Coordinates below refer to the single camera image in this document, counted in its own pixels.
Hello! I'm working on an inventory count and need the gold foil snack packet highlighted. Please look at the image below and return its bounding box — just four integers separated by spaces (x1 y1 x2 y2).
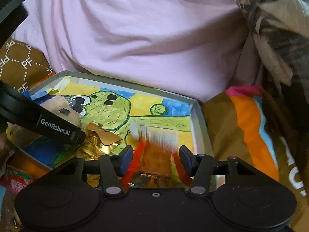
51 122 127 189

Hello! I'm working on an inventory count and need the beige rice cracker bar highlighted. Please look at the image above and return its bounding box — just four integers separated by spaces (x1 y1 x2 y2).
6 123 41 148

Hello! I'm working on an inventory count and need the red snack packet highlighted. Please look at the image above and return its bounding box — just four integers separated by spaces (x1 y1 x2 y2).
121 122 193 190

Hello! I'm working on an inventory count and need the round biscuit packet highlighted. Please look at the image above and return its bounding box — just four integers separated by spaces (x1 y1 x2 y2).
40 95 82 127

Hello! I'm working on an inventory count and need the quail egg packet red label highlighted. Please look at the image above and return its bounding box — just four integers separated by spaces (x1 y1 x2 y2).
1 165 33 194

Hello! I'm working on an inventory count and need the brown PF patterned pillow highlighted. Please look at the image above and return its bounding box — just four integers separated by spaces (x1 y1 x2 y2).
0 37 55 93

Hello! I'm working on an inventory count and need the colourful cartoon monkey blanket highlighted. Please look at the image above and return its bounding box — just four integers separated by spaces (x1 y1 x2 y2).
0 84 309 232

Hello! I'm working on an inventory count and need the grey tray with drawing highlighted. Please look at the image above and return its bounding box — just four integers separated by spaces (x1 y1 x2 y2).
7 70 215 191

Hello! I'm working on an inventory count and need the pink bed sheet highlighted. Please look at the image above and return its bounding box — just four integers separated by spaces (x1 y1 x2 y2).
14 0 262 102

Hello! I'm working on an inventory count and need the clear bag of clothes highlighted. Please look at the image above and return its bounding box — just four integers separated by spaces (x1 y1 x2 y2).
236 0 308 182

